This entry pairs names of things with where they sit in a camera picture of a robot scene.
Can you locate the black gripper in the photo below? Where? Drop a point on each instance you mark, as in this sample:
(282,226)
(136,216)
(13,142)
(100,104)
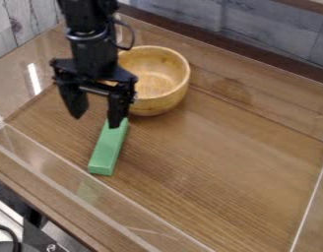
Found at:
(111,81)

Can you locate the green rectangular block stick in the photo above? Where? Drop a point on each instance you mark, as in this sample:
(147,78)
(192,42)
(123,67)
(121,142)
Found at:
(107,150)

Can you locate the light wooden bowl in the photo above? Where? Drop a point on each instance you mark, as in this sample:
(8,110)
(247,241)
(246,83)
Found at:
(163,73)

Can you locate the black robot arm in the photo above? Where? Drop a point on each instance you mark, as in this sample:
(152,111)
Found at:
(91,31)

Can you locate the black table clamp mount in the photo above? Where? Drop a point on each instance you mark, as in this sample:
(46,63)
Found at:
(38,241)

